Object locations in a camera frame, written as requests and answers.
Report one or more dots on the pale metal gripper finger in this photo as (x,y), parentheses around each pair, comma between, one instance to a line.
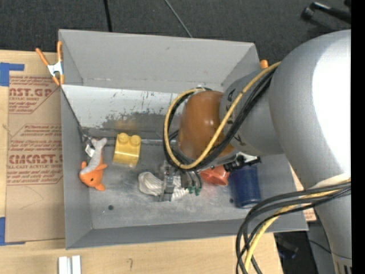
(170,180)
(166,196)

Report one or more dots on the white knotted cloth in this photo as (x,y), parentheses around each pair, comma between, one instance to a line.
(149,184)

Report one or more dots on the orange plastic cup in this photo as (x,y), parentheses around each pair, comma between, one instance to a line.
(216,177)

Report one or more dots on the grey metal bin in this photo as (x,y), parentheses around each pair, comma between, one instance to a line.
(131,210)

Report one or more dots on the yellow toy brick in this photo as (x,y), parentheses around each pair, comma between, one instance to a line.
(127,153)

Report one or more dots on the dark blue cup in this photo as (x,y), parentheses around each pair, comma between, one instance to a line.
(245,188)

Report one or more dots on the orange and white toy fish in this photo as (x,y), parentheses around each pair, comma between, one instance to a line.
(94,173)

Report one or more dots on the brown cardboard board red print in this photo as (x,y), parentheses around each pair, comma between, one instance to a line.
(34,181)

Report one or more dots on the black cylinder on white bracket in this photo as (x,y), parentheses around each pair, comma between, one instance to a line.
(241,161)

